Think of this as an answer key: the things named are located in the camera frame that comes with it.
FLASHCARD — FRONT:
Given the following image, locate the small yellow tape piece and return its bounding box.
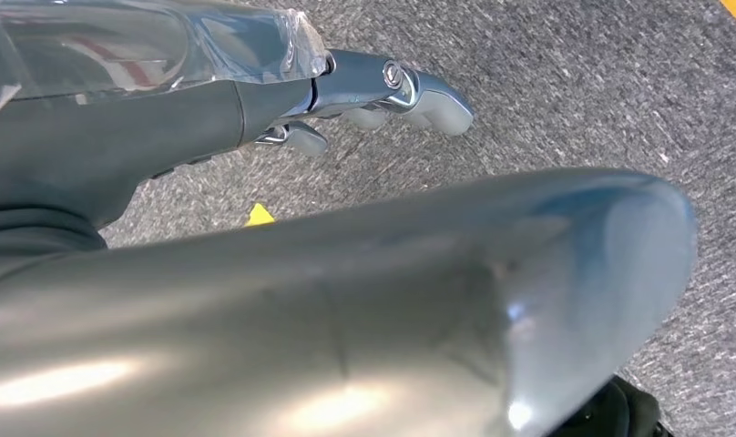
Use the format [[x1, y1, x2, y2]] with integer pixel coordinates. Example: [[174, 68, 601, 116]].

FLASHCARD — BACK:
[[244, 203, 277, 229]]

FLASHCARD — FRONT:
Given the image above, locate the black robot foot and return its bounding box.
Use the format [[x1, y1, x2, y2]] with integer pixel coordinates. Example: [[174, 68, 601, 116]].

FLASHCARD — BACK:
[[546, 374, 674, 437]]

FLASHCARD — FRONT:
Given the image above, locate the silver robot thigh shell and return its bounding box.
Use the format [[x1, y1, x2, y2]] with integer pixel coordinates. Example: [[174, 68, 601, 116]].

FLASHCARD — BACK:
[[0, 168, 700, 437]]

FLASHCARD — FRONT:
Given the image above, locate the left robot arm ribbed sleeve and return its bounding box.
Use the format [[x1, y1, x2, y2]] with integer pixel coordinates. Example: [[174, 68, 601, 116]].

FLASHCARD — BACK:
[[0, 205, 109, 285]]

